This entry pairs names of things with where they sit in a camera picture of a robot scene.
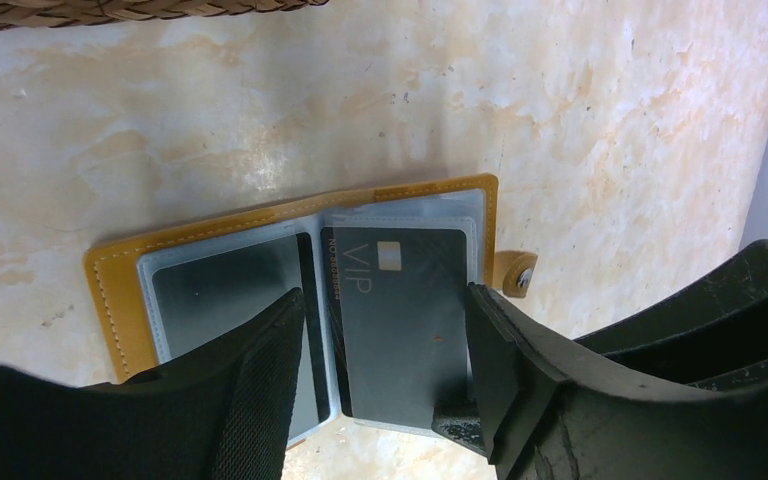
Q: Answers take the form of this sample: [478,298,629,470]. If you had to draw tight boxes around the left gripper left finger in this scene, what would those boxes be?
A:
[0,288,305,479]

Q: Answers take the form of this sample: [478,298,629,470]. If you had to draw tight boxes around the orange leather card holder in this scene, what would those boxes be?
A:
[84,174,537,444]

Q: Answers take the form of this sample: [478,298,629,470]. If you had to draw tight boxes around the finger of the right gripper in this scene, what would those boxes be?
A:
[577,240,768,385]

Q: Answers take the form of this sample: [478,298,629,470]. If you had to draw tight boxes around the brown wicker divided basket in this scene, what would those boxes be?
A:
[0,0,327,31]

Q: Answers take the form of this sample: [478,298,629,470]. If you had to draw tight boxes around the grey card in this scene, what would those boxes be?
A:
[138,230,332,442]

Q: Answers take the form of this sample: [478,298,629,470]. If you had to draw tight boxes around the black VIP card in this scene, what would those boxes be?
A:
[321,226,472,429]

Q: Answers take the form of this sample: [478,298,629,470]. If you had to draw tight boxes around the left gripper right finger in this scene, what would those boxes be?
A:
[432,284,768,479]

